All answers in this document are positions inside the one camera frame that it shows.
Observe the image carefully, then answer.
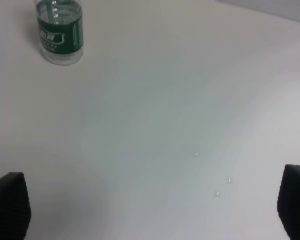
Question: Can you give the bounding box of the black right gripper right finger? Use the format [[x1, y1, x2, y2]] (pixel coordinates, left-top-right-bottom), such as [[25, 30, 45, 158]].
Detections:
[[277, 164, 300, 240]]

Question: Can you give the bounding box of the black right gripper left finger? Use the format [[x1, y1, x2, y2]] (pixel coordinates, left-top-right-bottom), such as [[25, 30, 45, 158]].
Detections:
[[0, 172, 32, 240]]

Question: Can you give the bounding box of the clear bottle green label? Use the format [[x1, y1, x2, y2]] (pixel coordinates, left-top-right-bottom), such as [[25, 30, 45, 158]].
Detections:
[[35, 0, 84, 66]]

